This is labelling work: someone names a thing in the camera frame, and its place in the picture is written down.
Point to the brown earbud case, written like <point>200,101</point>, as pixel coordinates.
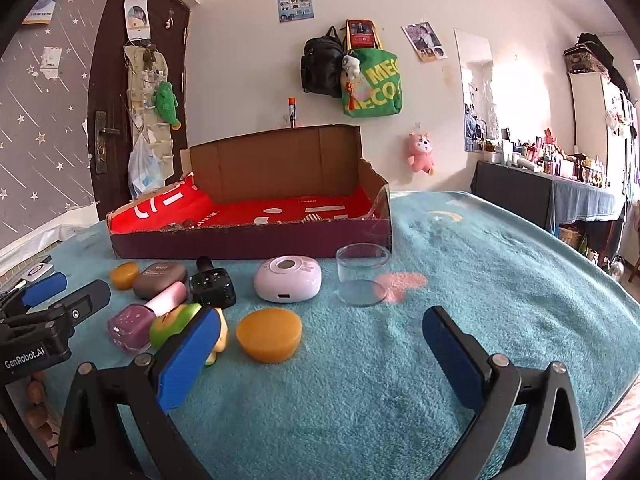
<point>159,280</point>

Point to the white small device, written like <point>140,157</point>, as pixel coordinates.
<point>37,270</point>

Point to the red tassel charm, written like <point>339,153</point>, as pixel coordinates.
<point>354,92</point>

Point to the door picture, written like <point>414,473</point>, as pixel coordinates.
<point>137,17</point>

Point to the green tote bag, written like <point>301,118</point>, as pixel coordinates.
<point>380,85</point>

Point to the red framed picture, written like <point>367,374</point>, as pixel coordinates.
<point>360,33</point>

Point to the beige hanging door organizer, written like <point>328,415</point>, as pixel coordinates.
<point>142,75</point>

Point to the black backpack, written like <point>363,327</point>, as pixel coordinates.
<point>320,67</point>

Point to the dark brown door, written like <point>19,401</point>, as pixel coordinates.
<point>112,60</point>

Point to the large orange wax puck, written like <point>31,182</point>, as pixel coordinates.
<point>269,335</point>

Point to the white plush charm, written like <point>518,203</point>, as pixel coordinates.
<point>351,66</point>

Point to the dark bag on wardrobe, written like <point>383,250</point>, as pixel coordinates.
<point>592,55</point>

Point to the wall photo poster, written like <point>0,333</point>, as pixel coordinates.
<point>425,42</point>

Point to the white wardrobe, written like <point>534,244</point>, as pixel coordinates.
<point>590,120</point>

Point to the small orange wax puck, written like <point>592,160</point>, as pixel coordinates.
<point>124,275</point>

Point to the red paper box liner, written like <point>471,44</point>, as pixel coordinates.
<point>240,212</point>

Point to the row of cosmetic bottles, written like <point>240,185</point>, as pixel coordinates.
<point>550,160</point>

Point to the green plush toy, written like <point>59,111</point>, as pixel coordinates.
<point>165,102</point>

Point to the orange capped tube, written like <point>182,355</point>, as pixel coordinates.
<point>291,110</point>

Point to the cardboard box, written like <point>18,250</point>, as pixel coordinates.
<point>280,165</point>

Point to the translucent plastic bag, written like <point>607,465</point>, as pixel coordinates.
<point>145,167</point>

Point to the wall calendar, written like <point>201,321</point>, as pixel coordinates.
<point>39,5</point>

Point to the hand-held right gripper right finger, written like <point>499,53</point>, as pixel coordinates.
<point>450,360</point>

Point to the black nail polish bottle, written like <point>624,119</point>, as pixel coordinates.
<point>214,287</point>

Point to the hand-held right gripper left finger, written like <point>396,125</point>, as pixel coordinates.
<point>187,355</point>

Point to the wall mirror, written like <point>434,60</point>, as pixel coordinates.
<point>475,85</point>

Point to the table with dark cloth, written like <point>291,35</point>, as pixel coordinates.
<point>520,192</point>

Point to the pink plush toy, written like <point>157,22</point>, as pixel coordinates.
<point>421,152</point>

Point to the blue wall poster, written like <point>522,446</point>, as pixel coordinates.
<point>295,5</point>

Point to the green duck toy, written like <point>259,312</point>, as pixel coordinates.
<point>170,327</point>

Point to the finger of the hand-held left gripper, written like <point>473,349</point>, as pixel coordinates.
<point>45,288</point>
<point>87,300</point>

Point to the pink nail polish bottle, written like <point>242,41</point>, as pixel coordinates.
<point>137,322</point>

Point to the lavender round device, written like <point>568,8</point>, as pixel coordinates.
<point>287,280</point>

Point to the clear glass cup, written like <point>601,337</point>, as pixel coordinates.
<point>362,265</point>

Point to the gold studded cylinder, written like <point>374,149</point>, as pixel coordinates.
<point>313,217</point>

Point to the clear glittery bottle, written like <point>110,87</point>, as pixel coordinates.
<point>182,225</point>

